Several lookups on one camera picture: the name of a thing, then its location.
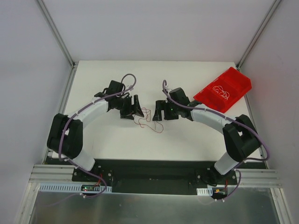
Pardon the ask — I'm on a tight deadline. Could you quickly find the right aluminium frame post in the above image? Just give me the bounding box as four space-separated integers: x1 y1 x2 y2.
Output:
235 0 283 70

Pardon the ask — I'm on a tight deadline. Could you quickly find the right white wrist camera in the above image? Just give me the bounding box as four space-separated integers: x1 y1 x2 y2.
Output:
162 82 172 94

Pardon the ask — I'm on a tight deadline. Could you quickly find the thin red wire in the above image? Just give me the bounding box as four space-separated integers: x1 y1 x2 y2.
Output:
133 107 164 134

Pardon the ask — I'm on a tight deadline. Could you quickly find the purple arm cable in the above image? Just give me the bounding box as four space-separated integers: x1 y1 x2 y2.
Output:
162 80 271 203
57 74 137 164

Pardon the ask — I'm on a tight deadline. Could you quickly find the white cable duct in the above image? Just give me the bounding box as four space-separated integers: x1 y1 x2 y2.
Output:
39 183 112 194
196 185 213 196

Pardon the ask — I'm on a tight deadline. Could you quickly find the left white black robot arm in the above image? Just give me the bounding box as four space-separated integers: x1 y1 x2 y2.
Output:
47 80 144 182

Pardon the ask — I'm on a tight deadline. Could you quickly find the left white cable duct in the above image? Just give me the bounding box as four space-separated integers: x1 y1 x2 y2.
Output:
39 183 112 194

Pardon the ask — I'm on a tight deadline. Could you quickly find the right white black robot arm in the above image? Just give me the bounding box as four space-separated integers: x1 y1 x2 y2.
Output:
152 87 262 186

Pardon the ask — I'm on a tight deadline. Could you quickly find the right white cable duct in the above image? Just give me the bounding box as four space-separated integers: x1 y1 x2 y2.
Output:
196 185 213 196

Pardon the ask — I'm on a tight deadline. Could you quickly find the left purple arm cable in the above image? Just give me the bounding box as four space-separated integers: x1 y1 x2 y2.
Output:
57 74 137 164

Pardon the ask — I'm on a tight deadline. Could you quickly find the red plastic bin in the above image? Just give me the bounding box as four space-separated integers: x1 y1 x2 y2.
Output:
193 67 252 113

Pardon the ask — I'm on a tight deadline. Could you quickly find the left aluminium frame post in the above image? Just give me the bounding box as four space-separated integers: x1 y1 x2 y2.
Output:
35 0 77 68

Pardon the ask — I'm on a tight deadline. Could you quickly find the aluminium frame post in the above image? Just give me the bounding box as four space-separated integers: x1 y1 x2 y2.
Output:
35 0 77 68
235 0 283 70

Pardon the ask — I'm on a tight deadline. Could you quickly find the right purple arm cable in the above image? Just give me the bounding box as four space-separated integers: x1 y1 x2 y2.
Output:
162 80 271 203

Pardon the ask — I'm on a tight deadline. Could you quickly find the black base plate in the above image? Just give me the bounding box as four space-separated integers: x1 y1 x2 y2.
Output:
71 158 236 194

